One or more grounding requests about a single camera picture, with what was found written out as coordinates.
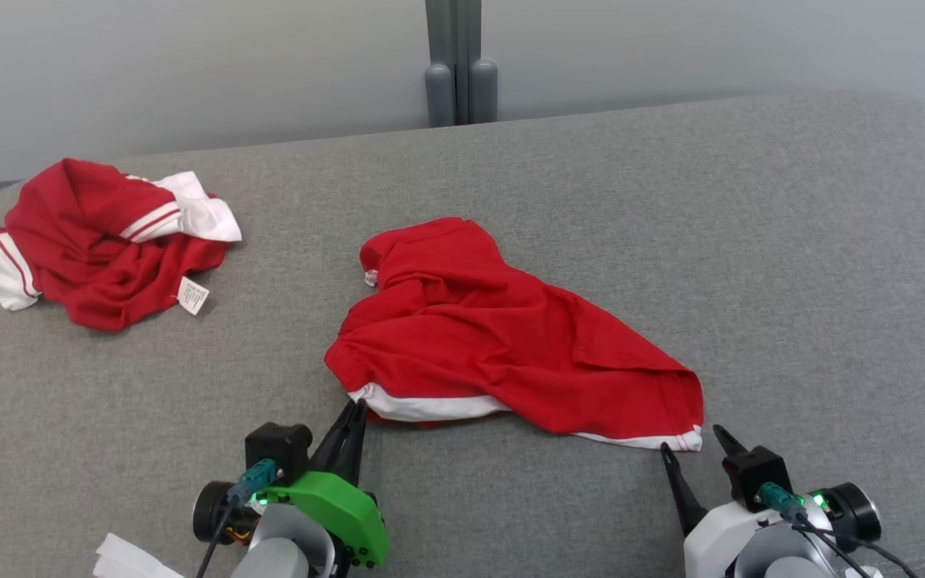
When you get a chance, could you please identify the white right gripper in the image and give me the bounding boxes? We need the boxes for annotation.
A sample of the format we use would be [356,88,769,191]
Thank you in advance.
[660,425,826,578]

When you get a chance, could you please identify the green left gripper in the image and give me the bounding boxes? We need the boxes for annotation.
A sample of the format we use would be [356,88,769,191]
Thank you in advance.
[256,399,389,569]

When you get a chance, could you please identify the red shorts white trim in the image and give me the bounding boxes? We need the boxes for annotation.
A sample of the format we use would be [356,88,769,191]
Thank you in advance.
[324,217,705,453]

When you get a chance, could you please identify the red jersey white sleeves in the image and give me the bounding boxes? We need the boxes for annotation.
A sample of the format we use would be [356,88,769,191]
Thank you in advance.
[0,158,243,332]

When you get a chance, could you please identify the white crumpled cloth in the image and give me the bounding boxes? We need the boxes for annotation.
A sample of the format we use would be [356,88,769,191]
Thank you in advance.
[93,532,187,578]

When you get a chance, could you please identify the right camera cable teal plug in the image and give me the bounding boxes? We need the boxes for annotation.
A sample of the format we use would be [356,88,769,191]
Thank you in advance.
[758,482,921,578]

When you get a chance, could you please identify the grey partition post twin feet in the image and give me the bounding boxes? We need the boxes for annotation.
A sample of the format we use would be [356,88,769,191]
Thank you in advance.
[424,0,499,128]

